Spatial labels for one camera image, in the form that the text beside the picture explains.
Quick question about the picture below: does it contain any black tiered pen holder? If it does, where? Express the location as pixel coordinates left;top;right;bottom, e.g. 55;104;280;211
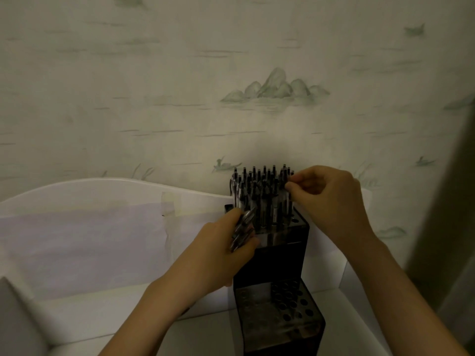
224;203;327;356

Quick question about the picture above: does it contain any bunch of black pens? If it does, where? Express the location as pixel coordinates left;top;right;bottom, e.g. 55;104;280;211
228;207;257;253

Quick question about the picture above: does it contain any row of black pens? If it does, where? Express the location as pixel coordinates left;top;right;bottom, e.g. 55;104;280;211
229;165;296;234

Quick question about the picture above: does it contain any white curved-back shelf unit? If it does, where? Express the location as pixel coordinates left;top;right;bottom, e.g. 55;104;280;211
0;178;394;356

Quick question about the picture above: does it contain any person's right hand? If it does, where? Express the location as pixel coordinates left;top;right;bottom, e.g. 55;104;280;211
285;165;379;253

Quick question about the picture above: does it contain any person's right forearm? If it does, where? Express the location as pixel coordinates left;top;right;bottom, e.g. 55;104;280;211
345;237;470;356

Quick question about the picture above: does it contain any person's left hand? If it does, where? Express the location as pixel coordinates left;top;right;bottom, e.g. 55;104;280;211
148;208;260;315

